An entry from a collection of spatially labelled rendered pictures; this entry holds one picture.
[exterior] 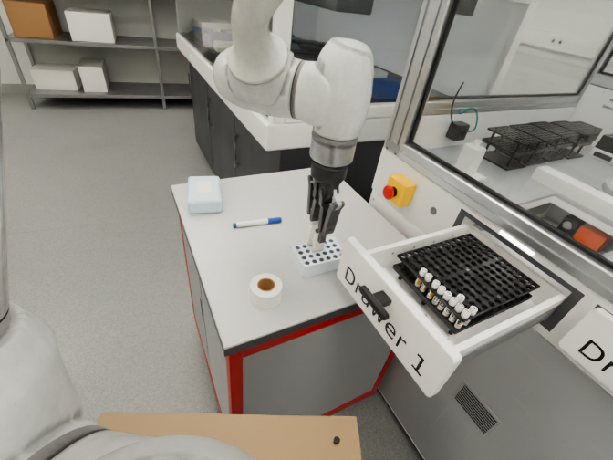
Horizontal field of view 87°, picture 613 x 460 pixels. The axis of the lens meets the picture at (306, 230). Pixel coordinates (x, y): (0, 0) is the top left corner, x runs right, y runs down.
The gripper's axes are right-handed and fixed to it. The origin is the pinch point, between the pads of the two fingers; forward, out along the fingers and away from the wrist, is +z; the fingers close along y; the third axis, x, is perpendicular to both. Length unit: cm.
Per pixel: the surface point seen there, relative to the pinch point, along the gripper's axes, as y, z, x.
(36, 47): 401, 38, 119
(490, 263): -25.3, -6.3, -27.4
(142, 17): 394, 4, 15
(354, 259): -15.6, -6.6, 0.5
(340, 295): -12.7, 7.7, -1.1
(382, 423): -22, 84, -31
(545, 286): -33.4, -5.0, -35.5
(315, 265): -5.1, 4.1, 2.4
